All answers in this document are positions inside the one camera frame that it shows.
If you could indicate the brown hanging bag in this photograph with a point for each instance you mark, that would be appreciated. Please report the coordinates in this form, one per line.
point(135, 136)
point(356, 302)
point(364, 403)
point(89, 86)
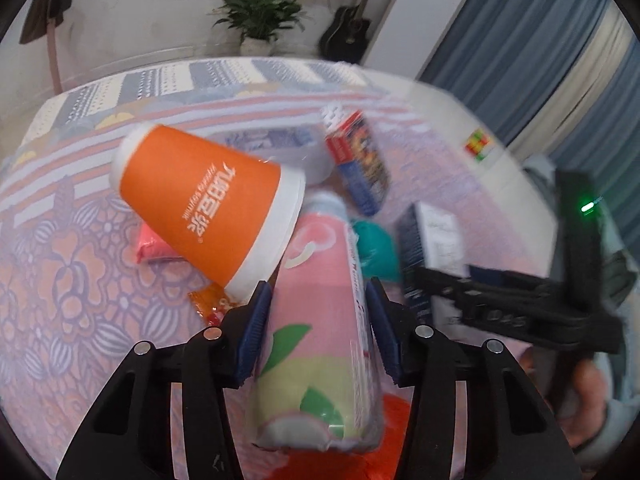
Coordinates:
point(34, 20)

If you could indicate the blue and white box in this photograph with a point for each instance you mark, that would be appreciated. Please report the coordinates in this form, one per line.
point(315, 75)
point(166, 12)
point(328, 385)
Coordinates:
point(440, 235)

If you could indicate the orange object under bottle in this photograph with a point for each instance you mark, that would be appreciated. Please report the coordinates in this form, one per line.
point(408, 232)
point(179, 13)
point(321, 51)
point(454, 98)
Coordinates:
point(320, 466)

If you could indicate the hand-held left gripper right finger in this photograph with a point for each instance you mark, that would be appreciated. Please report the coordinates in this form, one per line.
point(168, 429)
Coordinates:
point(386, 335)

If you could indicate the orange candy wrapper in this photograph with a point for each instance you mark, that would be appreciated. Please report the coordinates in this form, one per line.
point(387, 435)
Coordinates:
point(210, 302)

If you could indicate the teal crumpled packet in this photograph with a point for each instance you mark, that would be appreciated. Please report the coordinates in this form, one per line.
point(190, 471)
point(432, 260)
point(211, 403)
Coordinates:
point(375, 245)

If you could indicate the potted green plant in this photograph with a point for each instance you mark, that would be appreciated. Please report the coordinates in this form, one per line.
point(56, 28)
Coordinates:
point(257, 15)

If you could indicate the black hanging bag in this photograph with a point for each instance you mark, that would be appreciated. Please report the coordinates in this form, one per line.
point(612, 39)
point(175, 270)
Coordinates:
point(64, 0)

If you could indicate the person's right forearm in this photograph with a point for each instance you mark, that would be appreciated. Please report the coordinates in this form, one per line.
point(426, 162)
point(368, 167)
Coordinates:
point(622, 410)

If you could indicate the black acoustic guitar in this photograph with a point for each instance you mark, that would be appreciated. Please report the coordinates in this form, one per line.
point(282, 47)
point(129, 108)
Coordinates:
point(347, 30)

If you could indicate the red and blue snack box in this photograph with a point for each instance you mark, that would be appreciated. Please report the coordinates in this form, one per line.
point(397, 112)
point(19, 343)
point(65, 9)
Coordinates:
point(357, 170)

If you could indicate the pink drink bottle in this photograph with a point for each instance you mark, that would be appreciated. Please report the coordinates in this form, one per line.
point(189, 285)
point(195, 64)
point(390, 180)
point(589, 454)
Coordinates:
point(310, 310)

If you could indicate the orange paper cup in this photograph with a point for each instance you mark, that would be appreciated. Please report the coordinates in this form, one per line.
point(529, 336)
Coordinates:
point(200, 195)

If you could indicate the striped dotted mat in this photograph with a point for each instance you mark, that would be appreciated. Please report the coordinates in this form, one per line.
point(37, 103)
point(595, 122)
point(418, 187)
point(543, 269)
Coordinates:
point(150, 80)

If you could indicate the colourful puzzle cube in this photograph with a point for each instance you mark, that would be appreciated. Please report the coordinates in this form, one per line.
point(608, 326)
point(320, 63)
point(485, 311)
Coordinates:
point(477, 145)

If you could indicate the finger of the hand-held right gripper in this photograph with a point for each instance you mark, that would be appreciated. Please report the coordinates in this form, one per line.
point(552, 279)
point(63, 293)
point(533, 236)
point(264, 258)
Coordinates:
point(490, 282)
point(470, 310)

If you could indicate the pink snack packet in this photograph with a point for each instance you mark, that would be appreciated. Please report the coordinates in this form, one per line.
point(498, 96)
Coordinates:
point(150, 249)

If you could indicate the clear plastic container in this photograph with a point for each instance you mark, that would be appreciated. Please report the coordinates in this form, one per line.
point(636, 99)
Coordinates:
point(300, 152)

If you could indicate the blue and cream curtain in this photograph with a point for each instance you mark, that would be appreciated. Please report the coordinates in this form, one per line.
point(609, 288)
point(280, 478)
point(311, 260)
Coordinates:
point(525, 35)

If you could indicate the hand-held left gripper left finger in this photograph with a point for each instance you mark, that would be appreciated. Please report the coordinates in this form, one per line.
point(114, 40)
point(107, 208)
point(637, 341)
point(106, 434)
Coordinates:
point(252, 332)

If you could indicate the pink coat rack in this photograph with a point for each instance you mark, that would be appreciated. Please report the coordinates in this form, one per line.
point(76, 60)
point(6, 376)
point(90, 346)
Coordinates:
point(54, 60)

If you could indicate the person's right hand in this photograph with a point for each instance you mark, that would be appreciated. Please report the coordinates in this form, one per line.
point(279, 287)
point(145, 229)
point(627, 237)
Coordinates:
point(585, 395)

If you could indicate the floral printed blanket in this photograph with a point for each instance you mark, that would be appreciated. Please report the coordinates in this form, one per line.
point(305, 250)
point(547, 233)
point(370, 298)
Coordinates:
point(75, 260)

